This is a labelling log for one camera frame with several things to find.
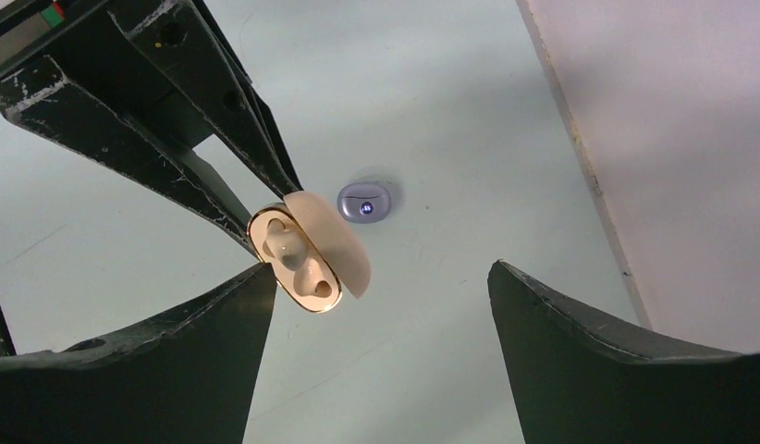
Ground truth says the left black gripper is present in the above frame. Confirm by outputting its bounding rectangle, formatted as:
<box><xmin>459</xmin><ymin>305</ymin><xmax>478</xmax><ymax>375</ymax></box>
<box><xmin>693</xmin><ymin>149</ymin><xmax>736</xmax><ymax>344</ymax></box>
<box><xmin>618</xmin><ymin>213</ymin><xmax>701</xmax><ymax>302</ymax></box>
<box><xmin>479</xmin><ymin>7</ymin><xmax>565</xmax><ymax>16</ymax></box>
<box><xmin>0</xmin><ymin>1</ymin><xmax>302</xmax><ymax>253</ymax></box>

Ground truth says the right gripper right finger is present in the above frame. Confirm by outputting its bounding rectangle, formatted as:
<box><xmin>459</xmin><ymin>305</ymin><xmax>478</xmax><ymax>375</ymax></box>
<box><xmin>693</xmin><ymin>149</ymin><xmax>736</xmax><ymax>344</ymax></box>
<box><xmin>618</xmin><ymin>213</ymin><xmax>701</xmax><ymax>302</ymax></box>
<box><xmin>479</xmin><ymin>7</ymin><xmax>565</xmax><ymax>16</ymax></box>
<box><xmin>487</xmin><ymin>261</ymin><xmax>760</xmax><ymax>443</ymax></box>

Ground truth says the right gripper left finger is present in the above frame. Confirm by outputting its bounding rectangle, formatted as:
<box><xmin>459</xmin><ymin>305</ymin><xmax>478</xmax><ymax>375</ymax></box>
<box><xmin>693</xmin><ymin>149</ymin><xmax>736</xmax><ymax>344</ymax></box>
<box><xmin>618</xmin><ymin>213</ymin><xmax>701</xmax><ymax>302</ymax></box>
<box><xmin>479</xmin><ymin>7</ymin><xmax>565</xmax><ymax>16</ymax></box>
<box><xmin>0</xmin><ymin>264</ymin><xmax>276</xmax><ymax>443</ymax></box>

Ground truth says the beige earbud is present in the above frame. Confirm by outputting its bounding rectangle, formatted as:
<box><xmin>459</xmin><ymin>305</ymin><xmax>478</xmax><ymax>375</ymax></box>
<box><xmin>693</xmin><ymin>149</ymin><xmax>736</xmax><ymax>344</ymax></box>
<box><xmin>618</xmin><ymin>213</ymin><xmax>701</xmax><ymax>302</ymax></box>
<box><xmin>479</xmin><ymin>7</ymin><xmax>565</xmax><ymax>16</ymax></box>
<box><xmin>262</xmin><ymin>218</ymin><xmax>309</xmax><ymax>272</ymax></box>

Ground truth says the beige earbud charging case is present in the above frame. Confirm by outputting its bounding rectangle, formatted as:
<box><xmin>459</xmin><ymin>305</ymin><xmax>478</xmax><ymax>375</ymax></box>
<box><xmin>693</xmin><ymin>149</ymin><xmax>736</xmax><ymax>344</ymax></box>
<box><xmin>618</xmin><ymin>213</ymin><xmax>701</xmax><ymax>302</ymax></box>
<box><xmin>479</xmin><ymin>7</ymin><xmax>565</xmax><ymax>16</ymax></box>
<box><xmin>246</xmin><ymin>191</ymin><xmax>372</xmax><ymax>314</ymax></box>

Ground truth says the purple earbud charging case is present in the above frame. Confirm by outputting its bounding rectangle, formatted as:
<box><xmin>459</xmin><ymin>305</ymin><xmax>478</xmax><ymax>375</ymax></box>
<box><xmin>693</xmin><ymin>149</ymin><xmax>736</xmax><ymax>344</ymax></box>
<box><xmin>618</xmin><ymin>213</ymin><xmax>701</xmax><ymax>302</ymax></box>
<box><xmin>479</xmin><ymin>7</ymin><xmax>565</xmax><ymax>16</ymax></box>
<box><xmin>337</xmin><ymin>182</ymin><xmax>392</xmax><ymax>224</ymax></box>

